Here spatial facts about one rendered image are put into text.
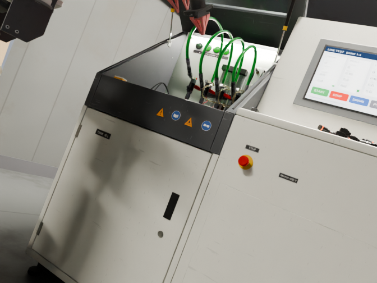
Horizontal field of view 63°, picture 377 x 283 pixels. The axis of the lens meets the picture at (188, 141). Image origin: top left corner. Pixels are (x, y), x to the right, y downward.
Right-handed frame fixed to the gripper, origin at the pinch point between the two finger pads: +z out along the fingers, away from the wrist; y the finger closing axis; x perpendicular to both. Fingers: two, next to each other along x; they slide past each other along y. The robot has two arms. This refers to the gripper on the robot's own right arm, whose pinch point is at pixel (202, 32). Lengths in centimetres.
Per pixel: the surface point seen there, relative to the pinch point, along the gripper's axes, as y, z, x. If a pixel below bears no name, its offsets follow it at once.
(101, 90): -29, 18, 40
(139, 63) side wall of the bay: 1, 17, 48
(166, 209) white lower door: -45, 51, -9
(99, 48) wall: 71, 40, 211
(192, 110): -17.8, 24.0, -4.7
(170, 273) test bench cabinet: -57, 68, -19
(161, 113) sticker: -23.4, 24.9, 7.2
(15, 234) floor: -86, 84, 81
